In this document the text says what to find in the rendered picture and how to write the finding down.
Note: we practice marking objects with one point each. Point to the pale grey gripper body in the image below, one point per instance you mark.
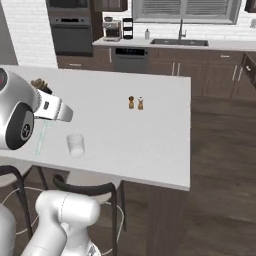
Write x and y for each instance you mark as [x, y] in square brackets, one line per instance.
[65, 113]

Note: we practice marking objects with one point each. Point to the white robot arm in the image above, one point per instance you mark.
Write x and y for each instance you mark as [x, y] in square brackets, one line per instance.
[63, 213]

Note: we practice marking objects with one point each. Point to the clear glass cup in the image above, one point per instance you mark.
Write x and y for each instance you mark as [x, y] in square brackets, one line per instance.
[76, 145]

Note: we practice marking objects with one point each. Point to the pale green straw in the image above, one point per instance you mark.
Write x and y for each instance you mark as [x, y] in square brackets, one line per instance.
[41, 140]

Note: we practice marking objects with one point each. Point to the brown lumpy object in bowl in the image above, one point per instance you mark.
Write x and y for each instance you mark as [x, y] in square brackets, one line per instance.
[40, 84]

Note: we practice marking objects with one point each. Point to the brown pepper shaker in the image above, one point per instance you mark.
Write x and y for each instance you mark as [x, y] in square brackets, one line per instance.
[131, 102]

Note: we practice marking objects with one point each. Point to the brown white-topped salt shaker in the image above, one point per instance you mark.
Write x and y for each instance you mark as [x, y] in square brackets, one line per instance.
[140, 104]

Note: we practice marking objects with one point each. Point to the black-backed white stool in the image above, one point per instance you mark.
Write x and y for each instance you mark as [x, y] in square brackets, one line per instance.
[100, 190]
[20, 180]

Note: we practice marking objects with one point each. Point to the grey dishwasher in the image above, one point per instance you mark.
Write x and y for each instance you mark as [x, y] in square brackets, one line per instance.
[130, 61]

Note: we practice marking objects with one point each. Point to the silver coffee machine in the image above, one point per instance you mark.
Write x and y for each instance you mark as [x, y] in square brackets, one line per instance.
[112, 30]

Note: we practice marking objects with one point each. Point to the white soap dispenser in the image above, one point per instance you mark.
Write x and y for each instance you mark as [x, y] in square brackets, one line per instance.
[147, 34]

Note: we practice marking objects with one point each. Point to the dark wood upper cupboard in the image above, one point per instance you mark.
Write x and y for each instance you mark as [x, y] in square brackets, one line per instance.
[250, 5]
[110, 5]

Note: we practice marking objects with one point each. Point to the steel sink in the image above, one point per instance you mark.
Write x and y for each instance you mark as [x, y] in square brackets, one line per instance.
[179, 42]

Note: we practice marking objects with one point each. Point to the dark tap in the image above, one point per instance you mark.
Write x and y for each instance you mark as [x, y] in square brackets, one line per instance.
[181, 31]

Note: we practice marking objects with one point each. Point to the dark wood lower cupboards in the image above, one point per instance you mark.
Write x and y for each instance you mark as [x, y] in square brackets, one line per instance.
[206, 73]

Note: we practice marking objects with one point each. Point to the dark wood island base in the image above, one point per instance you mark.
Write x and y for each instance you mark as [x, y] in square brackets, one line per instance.
[166, 223]

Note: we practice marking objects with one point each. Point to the window with blinds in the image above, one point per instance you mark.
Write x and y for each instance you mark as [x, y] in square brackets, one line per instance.
[186, 10]

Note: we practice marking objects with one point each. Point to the black wall oven stack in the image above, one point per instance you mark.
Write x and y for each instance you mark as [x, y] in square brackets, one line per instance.
[70, 36]

